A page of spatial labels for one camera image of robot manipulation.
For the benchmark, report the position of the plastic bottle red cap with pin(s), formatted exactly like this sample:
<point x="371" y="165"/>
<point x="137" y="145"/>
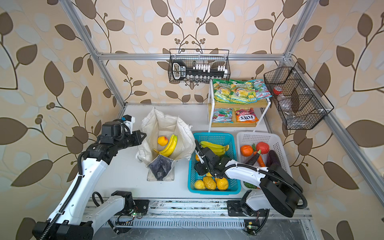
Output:
<point x="284" y="102"/>

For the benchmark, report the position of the orange carrot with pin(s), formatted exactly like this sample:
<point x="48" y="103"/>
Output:
<point x="260" y="161"/>

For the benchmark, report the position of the white canvas grocery bag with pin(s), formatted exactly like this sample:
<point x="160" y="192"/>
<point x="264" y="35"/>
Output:
<point x="156" y="125"/>

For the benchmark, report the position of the black tool in basket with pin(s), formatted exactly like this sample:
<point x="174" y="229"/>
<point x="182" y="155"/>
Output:
<point x="193" y="71"/>

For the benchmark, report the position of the single yellow banana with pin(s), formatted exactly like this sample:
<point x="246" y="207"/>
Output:
<point x="169" y="149"/>

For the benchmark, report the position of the orange Fox's candy bag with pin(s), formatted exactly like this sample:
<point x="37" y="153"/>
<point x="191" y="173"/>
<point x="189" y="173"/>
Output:
<point x="246" y="115"/>

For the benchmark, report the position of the red green candy bag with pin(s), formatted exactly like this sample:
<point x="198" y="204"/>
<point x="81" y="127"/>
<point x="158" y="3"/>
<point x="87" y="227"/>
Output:
<point x="223" y="115"/>

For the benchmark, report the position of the orange fruit white basket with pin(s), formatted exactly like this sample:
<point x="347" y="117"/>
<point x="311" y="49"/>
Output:
<point x="246" y="150"/>

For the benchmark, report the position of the black wire basket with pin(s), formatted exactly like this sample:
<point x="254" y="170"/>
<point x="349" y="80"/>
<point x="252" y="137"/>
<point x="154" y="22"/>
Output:
<point x="310" y="105"/>
<point x="217" y="57"/>

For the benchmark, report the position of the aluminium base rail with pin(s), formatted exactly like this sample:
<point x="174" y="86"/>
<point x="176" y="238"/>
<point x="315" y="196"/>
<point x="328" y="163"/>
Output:
<point x="196" y="214"/>

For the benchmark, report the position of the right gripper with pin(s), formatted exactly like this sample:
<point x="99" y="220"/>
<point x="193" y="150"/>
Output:
<point x="198" y="165"/>

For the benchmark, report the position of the pink teal snack bag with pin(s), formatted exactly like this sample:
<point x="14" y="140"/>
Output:
<point x="261" y="89"/>

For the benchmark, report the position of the small yellow lemon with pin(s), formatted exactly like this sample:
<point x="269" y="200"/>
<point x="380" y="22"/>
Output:
<point x="199" y="185"/>

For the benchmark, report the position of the purple eggplant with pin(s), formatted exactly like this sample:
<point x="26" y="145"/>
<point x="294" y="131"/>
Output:
<point x="273" y="159"/>

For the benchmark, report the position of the yellow round lemon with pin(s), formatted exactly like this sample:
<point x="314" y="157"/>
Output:
<point x="222" y="184"/>

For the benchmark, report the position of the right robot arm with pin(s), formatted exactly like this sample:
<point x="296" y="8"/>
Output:
<point x="280" y="191"/>

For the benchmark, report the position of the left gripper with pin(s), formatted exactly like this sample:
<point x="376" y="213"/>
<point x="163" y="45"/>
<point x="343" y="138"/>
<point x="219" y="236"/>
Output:
<point x="137" y="139"/>

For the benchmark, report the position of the white wooden shelf rack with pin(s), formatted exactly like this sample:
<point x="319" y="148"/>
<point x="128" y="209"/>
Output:
<point x="263" y="105"/>

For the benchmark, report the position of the black wire basket right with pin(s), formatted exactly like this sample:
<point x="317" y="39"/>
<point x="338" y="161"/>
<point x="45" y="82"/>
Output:
<point x="310" y="105"/>

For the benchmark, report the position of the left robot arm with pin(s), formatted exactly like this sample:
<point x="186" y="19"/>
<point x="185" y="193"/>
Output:
<point x="67" y="221"/>

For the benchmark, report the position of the black wire basket centre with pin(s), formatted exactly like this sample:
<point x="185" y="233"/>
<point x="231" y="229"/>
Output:
<point x="217" y="57"/>

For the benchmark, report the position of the green pepper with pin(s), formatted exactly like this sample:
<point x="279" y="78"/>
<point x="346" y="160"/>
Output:
<point x="250" y="186"/>

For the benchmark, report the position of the white plastic basket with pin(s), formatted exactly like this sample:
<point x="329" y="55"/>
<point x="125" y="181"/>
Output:
<point x="271" y="147"/>

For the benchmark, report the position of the red tomato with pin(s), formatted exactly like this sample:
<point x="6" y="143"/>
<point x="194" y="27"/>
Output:
<point x="263" y="148"/>

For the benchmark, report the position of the green banana bunch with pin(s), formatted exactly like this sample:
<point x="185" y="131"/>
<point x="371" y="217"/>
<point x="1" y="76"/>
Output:
<point x="218" y="150"/>

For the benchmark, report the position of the dark zucchini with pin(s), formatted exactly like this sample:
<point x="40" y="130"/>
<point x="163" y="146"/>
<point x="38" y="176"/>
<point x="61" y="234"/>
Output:
<point x="253" y="159"/>

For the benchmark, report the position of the yellow bumpy lemon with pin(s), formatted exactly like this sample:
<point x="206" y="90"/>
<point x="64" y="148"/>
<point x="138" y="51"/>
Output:
<point x="209" y="183"/>

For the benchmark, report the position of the teal plastic basket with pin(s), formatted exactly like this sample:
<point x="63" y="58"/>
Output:
<point x="220" y="139"/>

